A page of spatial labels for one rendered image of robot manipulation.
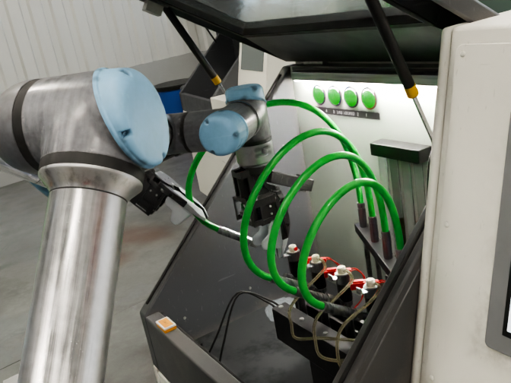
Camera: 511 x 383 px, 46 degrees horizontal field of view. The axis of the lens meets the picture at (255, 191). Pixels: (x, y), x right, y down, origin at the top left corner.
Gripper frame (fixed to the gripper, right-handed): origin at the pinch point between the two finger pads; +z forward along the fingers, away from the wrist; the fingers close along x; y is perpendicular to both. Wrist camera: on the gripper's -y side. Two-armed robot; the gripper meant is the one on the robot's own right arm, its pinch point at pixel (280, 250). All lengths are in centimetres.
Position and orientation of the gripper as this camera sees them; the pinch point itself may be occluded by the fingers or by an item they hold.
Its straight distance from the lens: 126.7
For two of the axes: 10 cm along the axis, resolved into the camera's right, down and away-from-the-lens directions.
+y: -8.3, 3.1, -4.7
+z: 1.7, 9.3, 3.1
